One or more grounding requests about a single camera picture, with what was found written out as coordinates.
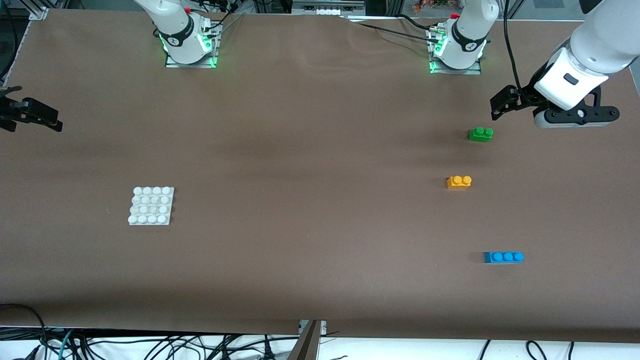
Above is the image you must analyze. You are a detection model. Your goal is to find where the white studded base plate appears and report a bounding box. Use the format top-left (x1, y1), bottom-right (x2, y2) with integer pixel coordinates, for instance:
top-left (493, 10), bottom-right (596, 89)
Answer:
top-left (128, 186), bottom-right (175, 226)

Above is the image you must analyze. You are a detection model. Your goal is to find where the blue three-stud block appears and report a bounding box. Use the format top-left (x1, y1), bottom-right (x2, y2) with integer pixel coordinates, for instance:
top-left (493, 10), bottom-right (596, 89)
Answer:
top-left (484, 251), bottom-right (524, 264)

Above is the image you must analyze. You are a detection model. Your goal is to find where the brown table cover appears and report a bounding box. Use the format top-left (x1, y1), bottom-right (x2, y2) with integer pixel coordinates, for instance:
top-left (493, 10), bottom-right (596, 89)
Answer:
top-left (0, 7), bottom-right (640, 345)

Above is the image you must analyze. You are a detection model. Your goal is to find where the white power strip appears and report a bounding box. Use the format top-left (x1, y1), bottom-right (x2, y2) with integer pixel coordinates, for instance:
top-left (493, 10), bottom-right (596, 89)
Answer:
top-left (292, 0), bottom-right (366, 17)

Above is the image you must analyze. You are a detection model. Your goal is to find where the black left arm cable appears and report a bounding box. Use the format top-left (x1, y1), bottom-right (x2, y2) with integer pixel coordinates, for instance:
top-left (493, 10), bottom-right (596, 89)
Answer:
top-left (502, 0), bottom-right (525, 96)

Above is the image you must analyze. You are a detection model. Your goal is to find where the teal cable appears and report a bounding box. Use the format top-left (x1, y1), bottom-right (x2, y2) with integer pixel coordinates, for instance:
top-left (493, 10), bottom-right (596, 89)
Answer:
top-left (56, 329), bottom-right (76, 360)

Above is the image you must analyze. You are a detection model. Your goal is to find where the aluminium frame bracket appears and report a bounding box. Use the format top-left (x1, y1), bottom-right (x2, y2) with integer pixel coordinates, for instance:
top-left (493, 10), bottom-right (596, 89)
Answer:
top-left (289, 320), bottom-right (327, 360)

